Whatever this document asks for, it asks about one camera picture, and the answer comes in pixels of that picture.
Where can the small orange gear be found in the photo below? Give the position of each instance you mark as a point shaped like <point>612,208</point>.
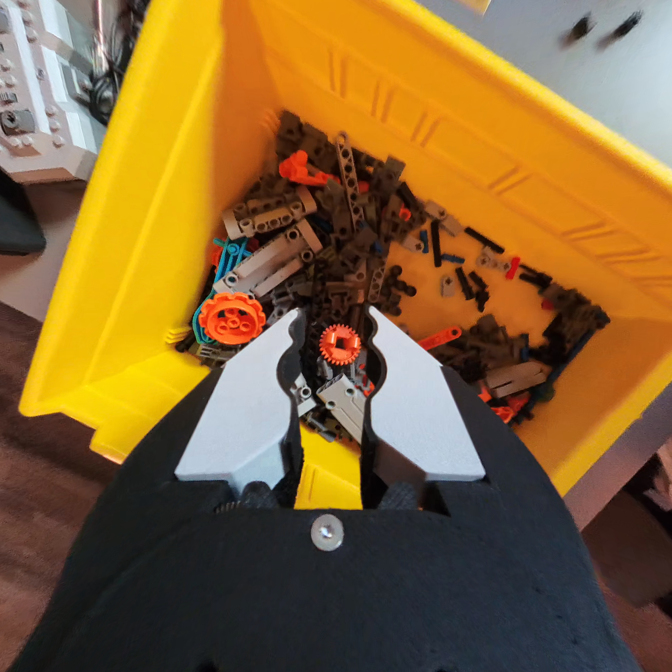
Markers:
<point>339,344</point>

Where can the light grey angled beams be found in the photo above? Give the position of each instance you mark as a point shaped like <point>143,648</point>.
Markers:
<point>268,257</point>

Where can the blue separator tool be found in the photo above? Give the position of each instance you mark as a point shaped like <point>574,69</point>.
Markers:
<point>223,275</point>

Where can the orange gear wheel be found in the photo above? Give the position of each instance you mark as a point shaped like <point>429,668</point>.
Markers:
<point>229,318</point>

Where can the black flat box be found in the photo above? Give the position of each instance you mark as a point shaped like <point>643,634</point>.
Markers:
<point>19,215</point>

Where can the thin dark axle piece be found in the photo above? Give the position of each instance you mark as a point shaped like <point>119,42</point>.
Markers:
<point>628,23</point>

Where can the pile of building pieces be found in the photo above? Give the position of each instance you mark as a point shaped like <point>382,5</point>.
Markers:
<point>347,263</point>

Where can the yellow plastic bin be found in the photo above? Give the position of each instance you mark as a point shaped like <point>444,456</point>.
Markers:
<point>189,158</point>

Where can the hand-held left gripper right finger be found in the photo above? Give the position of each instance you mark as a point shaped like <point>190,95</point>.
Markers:
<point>425,420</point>

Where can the grey desk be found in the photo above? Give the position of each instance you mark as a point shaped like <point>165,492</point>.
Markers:
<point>588,63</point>

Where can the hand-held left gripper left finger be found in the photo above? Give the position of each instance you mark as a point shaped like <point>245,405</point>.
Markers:
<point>229,420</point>

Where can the grey battery box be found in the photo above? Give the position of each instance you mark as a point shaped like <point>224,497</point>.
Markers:
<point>42,89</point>

